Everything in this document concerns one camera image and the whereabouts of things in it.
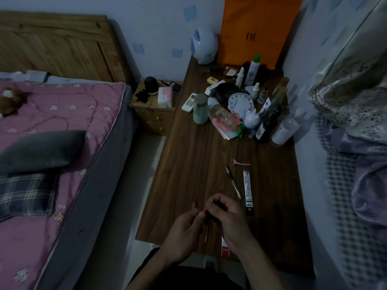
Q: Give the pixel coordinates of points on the round white and blue fan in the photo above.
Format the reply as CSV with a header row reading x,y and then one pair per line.
x,y
205,45

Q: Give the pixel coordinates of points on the black cylinder speaker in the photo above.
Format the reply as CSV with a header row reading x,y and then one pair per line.
x,y
151,85

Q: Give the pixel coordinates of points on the black hair scrunchie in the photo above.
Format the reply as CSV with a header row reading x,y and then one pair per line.
x,y
141,96

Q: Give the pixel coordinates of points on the white spray bottle green cap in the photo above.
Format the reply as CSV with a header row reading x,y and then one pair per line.
x,y
253,70

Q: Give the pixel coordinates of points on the small white card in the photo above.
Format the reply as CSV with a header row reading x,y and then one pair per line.
x,y
231,72

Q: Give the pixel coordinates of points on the white cardboard box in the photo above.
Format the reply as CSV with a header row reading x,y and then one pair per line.
x,y
214,87

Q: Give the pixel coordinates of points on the person's right thumb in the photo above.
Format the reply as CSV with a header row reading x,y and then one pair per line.
x,y
215,214

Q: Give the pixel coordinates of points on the orange paper bag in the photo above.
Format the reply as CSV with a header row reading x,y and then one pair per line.
x,y
257,27

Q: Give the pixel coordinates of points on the grey mattress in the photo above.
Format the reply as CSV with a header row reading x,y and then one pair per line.
x,y
93,193

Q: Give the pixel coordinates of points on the black and silver pen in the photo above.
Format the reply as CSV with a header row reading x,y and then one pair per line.
x,y
233,182

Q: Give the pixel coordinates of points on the person's left thumb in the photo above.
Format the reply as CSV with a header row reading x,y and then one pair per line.
x,y
196,215

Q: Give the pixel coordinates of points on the pink tissue pack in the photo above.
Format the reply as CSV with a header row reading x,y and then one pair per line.
x,y
165,97

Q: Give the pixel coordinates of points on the white and blue tube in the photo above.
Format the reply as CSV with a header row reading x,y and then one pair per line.
x,y
266,106

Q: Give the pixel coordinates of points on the round white clock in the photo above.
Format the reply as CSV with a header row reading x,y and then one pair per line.
x,y
240,102

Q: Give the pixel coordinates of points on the wooden headboard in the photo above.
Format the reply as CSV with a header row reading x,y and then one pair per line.
x,y
60,45

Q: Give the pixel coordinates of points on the black phone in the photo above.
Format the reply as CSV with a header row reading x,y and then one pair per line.
x,y
176,87

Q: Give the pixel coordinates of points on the plaid pillow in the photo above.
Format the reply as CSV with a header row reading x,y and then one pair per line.
x,y
27,196

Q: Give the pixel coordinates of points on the pink hair clip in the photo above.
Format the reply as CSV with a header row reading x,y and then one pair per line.
x,y
241,162

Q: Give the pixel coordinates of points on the purple cloth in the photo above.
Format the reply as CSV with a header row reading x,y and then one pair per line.
x,y
369,178

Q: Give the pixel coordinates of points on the white remote control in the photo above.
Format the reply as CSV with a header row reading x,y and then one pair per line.
x,y
189,102

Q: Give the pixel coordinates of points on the person's right hand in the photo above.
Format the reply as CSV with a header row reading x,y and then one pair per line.
x,y
234,223

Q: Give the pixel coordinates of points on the grey pillow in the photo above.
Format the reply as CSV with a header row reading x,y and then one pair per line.
x,y
39,150

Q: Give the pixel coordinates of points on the person's black clothing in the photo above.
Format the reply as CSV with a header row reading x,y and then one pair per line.
x,y
193,276

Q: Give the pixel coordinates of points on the long refill packet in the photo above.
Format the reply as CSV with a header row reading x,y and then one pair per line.
x,y
248,191

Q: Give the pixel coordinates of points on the pale green tumbler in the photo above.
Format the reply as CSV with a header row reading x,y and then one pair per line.
x,y
200,110

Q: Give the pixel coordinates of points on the clear plastic bottle white label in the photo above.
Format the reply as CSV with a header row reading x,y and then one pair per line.
x,y
285,128

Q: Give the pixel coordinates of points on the small dark dropper bottle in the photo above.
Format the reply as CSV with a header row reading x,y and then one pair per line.
x,y
262,96

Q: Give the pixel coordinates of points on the red and white packet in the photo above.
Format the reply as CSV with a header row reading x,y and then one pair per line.
x,y
226,249

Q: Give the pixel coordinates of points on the black pen barrel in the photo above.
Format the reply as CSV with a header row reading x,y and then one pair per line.
x,y
218,203

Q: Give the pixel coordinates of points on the black round container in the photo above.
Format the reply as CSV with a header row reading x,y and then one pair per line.
x,y
226,91

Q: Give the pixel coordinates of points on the wooden nightstand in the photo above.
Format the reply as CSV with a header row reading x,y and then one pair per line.
x,y
154,116

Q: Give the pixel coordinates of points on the small yellow box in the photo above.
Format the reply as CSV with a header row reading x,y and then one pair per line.
x,y
212,80

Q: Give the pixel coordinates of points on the person's right forearm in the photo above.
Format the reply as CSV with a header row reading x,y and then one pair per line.
x,y
260,268

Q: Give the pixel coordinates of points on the brown stuffed toy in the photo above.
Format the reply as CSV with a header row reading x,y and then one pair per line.
x,y
12,101

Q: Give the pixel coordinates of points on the person's left hand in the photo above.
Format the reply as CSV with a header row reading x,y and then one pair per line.
x,y
180,238

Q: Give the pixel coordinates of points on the checkered cloth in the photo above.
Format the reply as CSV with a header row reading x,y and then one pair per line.
x,y
356,238

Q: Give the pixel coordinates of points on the clear plastic bag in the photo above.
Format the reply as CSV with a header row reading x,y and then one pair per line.
x,y
229,134

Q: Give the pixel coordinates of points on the small white bottle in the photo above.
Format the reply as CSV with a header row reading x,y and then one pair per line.
x,y
240,79

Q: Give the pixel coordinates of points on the white dropper bottle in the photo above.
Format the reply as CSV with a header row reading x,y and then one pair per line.
x,y
255,91

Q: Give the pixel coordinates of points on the dark wine bottle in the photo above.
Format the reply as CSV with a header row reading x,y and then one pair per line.
x,y
267,126

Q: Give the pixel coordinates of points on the pink patterned quilt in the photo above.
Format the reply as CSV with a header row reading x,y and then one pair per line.
x,y
60,117

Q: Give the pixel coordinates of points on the person's left forearm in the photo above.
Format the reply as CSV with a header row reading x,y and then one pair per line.
x,y
151,274

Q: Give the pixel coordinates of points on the tall clear glass bottle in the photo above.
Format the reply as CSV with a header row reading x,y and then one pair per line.
x,y
279,92

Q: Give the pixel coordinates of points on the floral fabric cover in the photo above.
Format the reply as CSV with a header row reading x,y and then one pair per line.
x,y
347,81

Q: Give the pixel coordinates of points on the white rabbit figurine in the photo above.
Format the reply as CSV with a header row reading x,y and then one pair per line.
x,y
251,120

